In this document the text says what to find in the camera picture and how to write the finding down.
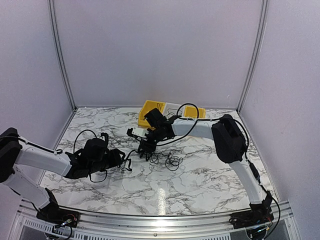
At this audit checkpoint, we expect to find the aluminium corner post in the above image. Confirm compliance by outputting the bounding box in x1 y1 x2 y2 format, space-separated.
236 0 269 114
47 0 78 112

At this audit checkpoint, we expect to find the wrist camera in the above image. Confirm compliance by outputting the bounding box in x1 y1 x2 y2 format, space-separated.
99 132 109 146
126 127 149 139

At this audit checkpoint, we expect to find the left aluminium corner post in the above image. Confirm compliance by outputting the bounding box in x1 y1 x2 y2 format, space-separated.
47 0 78 112

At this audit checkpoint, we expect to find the right aluminium corner post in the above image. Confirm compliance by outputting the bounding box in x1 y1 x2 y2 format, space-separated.
236 0 269 114

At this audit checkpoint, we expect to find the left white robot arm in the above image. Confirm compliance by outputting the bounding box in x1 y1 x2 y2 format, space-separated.
0 127 126 223

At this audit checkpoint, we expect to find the yellow plastic bin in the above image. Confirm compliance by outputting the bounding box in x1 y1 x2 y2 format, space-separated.
184 105 206 119
138 100 166 129

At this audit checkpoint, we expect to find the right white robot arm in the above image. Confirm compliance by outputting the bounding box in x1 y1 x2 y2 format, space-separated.
138 108 273 224

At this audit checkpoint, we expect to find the aluminium front rail frame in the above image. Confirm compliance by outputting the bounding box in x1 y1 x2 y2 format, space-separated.
9 197 298 240

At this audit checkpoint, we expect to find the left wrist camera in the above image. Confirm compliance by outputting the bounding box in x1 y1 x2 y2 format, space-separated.
99 132 109 146

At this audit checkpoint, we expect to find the left yellow plastic bin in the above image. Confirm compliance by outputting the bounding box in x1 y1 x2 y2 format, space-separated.
138 100 166 129

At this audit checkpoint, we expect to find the right yellow plastic bin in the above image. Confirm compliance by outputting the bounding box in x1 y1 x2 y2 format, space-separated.
184 105 206 119

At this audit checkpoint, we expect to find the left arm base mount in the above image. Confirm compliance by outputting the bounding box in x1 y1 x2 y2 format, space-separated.
36 188 80 228

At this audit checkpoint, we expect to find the white plastic bin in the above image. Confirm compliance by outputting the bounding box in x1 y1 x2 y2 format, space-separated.
163 102 186 119

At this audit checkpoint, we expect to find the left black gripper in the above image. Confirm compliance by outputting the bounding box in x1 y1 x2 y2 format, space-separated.
88 148 125 175

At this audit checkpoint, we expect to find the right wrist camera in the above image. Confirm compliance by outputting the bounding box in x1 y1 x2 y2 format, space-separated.
126 127 149 139

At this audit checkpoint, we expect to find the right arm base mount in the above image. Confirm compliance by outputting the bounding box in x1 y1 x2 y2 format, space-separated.
229 192 274 229

